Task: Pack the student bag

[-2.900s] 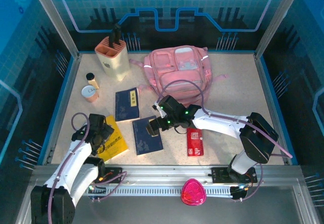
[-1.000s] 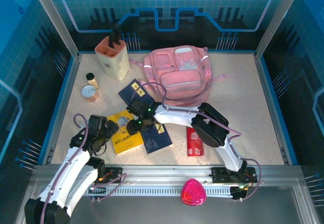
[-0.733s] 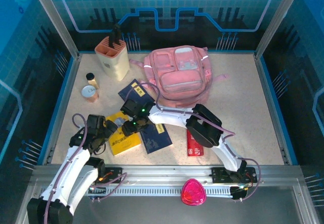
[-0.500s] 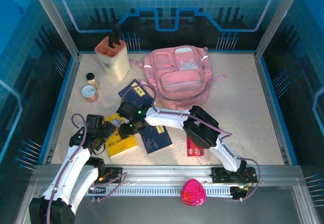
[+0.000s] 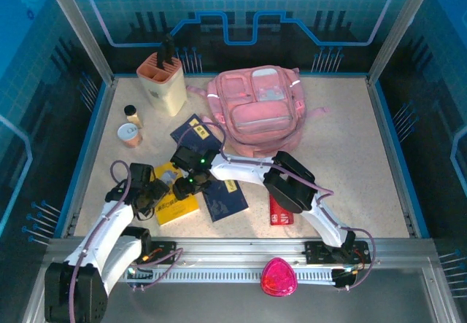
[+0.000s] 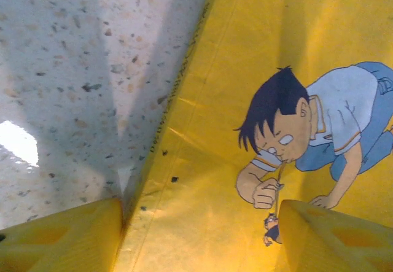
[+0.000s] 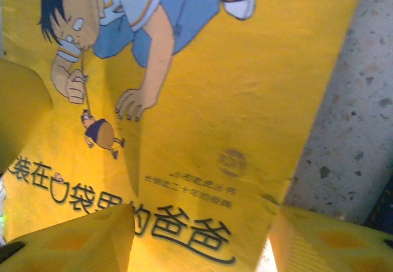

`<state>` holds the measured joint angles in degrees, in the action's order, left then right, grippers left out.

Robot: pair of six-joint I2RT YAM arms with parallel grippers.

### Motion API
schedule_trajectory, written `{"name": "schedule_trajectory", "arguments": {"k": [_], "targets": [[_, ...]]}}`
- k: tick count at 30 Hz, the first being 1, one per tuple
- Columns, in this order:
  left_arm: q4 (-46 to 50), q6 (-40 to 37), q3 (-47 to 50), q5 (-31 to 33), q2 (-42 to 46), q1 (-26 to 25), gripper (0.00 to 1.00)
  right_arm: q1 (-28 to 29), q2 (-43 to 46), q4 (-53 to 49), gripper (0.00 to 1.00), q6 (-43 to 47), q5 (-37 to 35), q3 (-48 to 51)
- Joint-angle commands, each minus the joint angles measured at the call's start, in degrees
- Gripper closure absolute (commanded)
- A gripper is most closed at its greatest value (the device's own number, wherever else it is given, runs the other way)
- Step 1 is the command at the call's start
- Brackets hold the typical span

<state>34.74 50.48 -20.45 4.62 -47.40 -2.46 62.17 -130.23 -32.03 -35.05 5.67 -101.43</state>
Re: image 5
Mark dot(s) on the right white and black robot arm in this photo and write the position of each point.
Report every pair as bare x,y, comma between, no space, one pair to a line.
241,170

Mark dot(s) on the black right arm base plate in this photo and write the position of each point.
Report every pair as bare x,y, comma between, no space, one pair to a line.
317,252

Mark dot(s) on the orange can with white lid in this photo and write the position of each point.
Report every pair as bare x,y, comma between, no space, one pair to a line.
130,137

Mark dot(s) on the aluminium frame post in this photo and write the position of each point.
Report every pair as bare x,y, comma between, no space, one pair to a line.
78,27
397,27

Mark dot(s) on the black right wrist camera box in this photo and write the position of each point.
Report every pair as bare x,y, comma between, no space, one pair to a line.
184,158

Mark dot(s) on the beige knife block orange top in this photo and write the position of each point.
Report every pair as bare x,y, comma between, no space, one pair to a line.
166,89

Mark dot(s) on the aluminium front beam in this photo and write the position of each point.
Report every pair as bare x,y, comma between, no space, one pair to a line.
237,246

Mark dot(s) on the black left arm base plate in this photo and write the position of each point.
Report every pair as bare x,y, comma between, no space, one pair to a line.
164,252

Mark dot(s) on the pink student backpack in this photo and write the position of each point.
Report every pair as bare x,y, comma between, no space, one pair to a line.
262,111

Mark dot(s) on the navy book with yellow label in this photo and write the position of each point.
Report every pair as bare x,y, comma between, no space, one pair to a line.
193,133
226,202

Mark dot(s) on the red package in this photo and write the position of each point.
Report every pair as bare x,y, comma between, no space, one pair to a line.
282,217

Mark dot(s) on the magenta coin purse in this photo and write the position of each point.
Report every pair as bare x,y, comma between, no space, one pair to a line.
279,277

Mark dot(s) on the small bottle with black cap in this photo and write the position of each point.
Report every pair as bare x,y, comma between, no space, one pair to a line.
134,117

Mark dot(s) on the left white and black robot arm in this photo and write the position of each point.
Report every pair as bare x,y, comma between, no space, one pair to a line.
109,221

